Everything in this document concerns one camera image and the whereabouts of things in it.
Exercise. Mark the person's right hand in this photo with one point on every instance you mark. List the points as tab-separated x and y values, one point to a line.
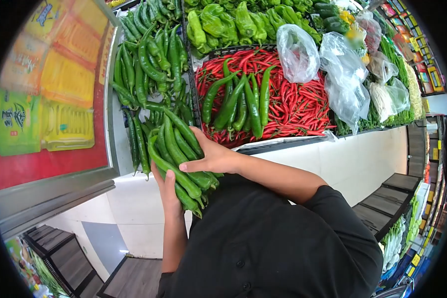
218	158

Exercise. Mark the person's left hand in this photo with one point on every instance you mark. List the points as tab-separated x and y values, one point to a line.
169	197

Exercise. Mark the person's left thumb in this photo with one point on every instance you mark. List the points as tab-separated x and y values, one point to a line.
170	182

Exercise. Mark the person's right index finger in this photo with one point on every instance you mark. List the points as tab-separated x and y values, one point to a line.
199	137

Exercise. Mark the person's right thumb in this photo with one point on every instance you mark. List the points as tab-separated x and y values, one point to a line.
192	166

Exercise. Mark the bunch of long green peppers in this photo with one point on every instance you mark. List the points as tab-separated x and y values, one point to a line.
175	149

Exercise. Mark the loose group of green chillies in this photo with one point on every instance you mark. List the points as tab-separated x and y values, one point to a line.
253	108

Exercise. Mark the pile of long green peppers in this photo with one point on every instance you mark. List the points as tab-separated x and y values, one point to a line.
149	63

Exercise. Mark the pile of red chillies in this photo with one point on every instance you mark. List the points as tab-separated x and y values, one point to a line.
301	104

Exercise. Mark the person's body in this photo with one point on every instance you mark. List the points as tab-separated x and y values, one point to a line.
268	246

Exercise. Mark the pile of wrinkled light green peppers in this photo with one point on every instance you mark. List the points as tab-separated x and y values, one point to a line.
212	22

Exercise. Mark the small clear plastic bag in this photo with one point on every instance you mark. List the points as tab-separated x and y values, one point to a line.
298	56

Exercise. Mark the dark grey stepped display stand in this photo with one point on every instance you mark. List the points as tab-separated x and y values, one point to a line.
387	201
67	260

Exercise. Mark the large clear plastic bag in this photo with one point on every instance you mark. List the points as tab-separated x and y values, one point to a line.
342	85

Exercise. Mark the framed red advertising poster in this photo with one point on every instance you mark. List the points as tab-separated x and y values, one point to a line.
59	74

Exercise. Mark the white produce display stand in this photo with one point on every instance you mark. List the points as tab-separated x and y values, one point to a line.
357	164

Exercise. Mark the pile of dark bell peppers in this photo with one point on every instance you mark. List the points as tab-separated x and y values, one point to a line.
335	24

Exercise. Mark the plastic bag of white mushrooms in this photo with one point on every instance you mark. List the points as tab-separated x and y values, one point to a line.
382	100

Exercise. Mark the crumpled clear plastic bag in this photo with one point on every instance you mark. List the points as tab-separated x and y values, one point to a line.
383	67

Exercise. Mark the pile of green beans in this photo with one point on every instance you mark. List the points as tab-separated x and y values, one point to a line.
395	56

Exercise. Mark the full shop shelf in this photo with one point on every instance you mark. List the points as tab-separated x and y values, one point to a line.
434	178
424	63

